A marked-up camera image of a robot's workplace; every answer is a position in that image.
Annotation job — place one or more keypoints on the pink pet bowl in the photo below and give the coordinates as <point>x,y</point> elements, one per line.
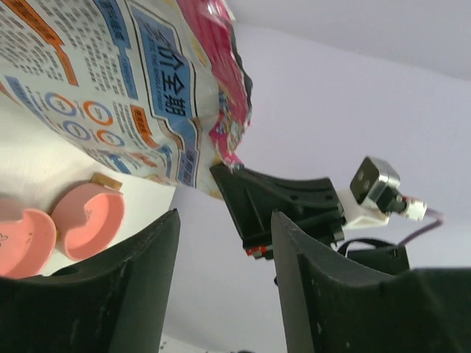
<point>28,238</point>
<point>90,220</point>

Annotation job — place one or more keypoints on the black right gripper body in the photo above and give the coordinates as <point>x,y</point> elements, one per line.
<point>325,225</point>

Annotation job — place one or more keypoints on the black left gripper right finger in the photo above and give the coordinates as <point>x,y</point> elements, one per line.
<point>330,303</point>

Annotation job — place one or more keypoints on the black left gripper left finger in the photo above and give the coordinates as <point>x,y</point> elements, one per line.
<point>114,301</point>

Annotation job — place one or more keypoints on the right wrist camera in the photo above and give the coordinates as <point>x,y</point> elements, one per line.
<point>373,196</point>

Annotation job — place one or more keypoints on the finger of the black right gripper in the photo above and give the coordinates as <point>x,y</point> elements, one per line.
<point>249,194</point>

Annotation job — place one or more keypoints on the pet food bag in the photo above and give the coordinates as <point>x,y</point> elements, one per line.
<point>153,89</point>

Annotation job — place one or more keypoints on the pink left pet bowl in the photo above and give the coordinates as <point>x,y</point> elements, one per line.
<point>28,238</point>

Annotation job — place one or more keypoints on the pink right pet bowl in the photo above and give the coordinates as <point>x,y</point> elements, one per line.
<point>90,220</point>

